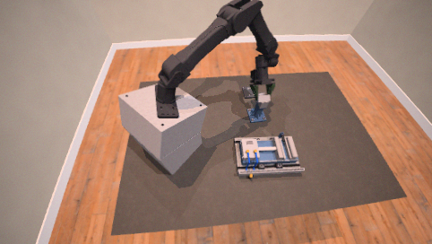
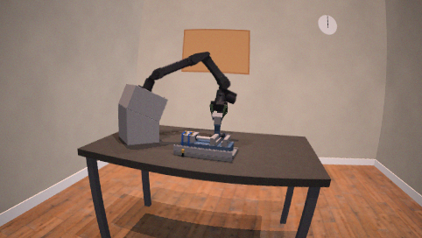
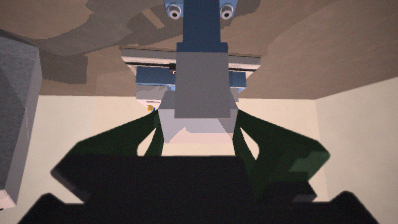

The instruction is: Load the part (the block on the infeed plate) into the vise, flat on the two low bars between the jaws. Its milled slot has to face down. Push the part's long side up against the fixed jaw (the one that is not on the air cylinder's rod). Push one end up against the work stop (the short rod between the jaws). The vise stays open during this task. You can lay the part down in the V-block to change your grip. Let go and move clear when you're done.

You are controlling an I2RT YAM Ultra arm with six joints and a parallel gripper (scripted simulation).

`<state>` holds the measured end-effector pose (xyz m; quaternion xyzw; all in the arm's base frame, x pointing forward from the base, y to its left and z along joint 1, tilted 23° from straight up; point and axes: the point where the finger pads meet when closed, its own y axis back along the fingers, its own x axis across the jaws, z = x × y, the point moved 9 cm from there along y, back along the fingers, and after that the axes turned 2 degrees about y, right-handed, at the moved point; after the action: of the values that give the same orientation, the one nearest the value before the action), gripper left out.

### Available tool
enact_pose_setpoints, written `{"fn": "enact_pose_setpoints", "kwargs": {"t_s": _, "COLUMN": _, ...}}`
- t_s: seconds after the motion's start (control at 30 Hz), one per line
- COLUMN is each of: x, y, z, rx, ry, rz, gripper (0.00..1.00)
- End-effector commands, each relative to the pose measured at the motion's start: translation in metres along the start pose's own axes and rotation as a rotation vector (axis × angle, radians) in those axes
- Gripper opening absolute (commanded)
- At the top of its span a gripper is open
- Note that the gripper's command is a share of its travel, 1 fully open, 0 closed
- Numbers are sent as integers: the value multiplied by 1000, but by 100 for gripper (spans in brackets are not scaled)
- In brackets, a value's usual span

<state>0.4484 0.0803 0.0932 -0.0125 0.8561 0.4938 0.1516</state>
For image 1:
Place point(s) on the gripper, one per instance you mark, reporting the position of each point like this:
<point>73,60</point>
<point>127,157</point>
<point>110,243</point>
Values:
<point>263,75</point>

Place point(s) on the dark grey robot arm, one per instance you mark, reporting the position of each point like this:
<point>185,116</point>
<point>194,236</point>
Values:
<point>176,68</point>

